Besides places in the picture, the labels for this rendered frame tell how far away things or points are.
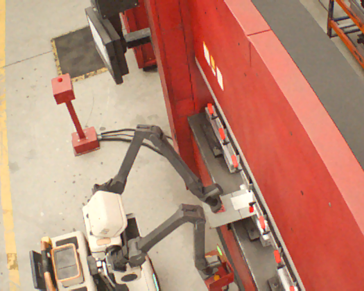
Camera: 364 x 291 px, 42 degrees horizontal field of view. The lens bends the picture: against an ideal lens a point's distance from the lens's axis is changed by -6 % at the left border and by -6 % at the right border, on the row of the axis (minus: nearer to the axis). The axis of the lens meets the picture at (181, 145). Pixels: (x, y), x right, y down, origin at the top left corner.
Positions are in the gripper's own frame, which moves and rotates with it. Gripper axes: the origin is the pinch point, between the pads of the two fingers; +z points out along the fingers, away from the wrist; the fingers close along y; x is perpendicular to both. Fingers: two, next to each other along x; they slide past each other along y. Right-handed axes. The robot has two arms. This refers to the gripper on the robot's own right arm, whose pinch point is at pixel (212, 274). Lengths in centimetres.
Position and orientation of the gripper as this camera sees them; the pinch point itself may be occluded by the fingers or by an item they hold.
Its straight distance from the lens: 289.4
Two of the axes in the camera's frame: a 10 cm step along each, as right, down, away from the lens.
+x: -4.4, -6.8, 5.9
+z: 3.3, 5.0, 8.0
